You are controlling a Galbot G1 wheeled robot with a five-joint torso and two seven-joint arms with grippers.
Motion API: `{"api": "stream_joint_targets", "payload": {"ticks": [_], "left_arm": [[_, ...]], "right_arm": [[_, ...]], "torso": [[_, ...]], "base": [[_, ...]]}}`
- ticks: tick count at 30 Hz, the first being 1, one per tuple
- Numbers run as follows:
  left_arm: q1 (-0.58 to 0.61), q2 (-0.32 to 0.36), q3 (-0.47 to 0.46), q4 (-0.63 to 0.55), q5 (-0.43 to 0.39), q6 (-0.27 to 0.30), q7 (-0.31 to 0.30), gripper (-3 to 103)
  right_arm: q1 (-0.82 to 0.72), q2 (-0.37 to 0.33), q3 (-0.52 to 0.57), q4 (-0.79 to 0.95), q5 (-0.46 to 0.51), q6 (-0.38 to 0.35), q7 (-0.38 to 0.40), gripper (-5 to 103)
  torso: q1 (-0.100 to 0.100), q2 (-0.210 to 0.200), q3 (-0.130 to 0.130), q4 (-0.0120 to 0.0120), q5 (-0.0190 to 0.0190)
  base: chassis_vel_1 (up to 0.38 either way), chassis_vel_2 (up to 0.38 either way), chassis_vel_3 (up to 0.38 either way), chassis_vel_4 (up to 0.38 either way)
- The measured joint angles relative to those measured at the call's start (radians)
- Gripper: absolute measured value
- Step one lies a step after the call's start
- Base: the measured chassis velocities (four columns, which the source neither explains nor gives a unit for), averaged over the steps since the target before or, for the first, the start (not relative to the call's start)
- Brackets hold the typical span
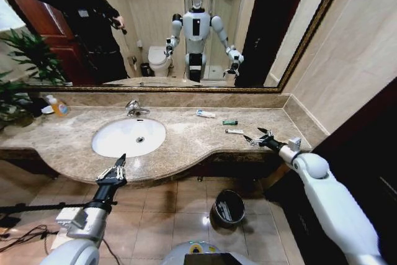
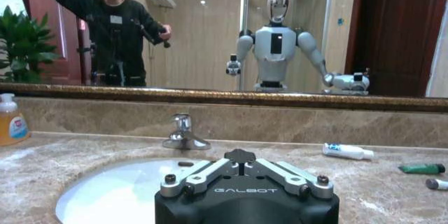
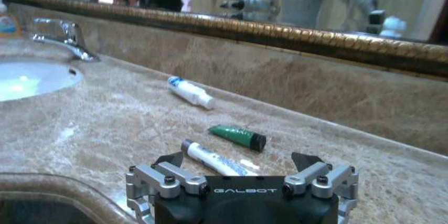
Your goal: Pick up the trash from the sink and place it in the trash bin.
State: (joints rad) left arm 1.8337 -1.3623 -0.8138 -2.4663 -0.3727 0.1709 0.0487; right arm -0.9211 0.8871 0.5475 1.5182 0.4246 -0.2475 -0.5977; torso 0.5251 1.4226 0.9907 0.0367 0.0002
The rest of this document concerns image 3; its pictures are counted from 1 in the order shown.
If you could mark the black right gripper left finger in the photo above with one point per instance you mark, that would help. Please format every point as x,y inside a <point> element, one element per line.
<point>164,179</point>

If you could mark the gold framed wall mirror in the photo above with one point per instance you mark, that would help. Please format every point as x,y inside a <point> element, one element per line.
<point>244,6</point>

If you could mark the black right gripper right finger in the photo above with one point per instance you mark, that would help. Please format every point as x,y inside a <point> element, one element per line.
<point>320,178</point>

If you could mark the white bottle with blue print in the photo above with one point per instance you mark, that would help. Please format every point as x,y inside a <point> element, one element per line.
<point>191,92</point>

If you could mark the white tube with grey cap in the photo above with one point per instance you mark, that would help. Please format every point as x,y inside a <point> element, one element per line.
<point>219,159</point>

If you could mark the white oval sink basin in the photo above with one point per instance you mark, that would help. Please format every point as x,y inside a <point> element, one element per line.
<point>33,78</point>

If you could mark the chrome sink faucet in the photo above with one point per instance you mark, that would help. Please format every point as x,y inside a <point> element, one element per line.
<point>63,39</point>

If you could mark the green tube with black cap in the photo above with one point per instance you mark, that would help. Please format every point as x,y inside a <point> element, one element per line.
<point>241,138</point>

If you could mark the orange hand soap bottle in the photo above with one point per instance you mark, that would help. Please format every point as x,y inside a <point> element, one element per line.
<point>7,22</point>

